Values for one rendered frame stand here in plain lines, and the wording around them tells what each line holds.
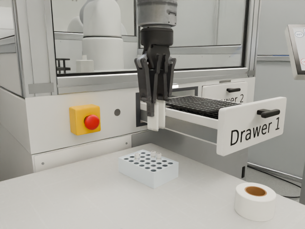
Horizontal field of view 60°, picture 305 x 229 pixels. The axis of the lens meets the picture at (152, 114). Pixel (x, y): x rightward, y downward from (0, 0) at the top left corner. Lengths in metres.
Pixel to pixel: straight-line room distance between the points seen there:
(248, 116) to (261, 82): 1.88
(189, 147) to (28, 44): 0.67
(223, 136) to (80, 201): 0.34
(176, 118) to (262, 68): 1.87
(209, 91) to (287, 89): 1.48
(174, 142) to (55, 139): 0.44
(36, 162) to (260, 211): 0.53
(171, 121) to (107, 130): 0.20
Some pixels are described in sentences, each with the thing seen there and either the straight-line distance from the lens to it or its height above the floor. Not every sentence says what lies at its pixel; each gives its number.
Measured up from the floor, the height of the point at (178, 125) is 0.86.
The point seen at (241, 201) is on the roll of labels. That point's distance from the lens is 0.52.
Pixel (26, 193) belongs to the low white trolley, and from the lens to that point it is 0.64.
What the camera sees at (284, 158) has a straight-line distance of 2.60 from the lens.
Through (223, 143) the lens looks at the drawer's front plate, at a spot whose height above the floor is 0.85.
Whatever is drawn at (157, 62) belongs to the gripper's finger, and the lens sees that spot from 0.60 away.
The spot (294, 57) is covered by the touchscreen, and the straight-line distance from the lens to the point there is 1.44.
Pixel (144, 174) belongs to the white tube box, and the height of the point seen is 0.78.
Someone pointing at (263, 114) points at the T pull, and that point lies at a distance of 0.68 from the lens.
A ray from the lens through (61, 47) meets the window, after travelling 0.74.
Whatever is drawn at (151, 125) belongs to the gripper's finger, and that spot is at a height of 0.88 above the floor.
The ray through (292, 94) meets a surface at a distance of 2.47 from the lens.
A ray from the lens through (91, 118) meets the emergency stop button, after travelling 0.69.
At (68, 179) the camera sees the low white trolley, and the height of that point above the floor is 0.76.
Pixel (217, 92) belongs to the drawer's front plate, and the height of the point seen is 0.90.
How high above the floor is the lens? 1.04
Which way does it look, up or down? 13 degrees down
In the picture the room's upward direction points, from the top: straight up
